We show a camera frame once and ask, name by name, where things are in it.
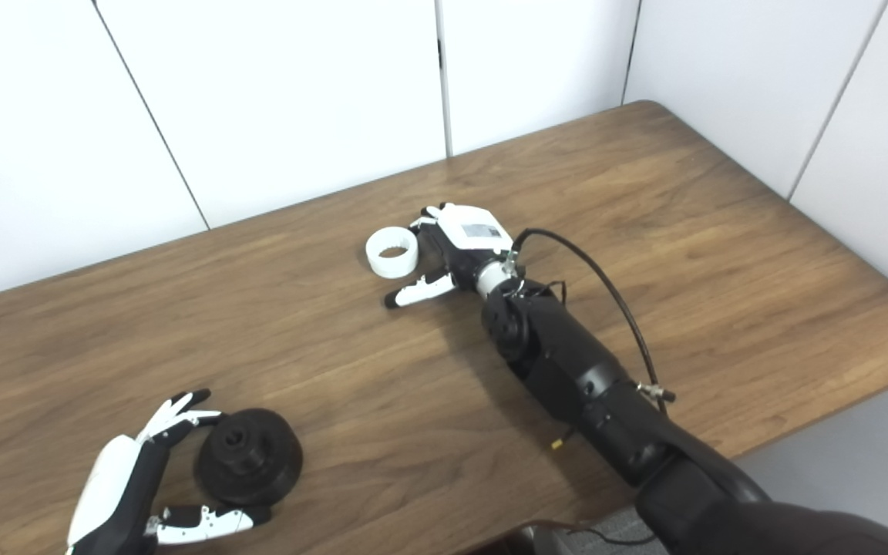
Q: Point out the white and black right hand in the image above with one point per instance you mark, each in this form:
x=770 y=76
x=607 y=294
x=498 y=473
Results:
x=467 y=235

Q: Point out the white and black left hand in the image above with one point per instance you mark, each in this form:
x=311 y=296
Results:
x=116 y=478

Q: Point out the round black part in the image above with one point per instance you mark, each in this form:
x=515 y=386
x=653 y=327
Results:
x=259 y=462

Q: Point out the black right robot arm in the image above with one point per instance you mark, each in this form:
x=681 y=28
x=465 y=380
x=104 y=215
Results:
x=590 y=378

